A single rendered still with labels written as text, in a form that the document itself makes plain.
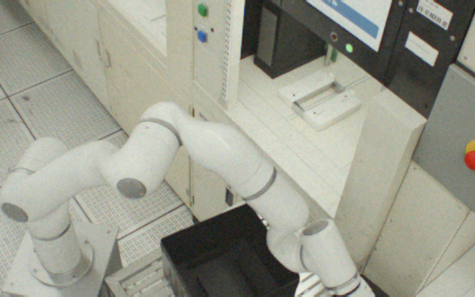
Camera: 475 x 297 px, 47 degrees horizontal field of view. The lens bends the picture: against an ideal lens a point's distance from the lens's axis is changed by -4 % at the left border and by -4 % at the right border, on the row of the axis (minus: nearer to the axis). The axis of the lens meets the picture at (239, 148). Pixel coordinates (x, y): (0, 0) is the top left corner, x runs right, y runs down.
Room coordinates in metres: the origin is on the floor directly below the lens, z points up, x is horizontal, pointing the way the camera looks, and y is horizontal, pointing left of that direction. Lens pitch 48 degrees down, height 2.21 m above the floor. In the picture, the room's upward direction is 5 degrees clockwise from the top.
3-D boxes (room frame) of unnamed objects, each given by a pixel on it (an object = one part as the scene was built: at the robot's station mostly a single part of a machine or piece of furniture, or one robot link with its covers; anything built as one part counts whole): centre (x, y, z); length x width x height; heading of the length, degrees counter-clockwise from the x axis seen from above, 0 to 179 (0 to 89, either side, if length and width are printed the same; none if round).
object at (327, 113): (1.47, -0.26, 0.89); 0.22 x 0.21 x 0.04; 131
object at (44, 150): (0.86, 0.48, 1.07); 0.19 x 0.12 x 0.24; 169
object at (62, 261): (0.82, 0.49, 0.85); 0.19 x 0.19 x 0.18
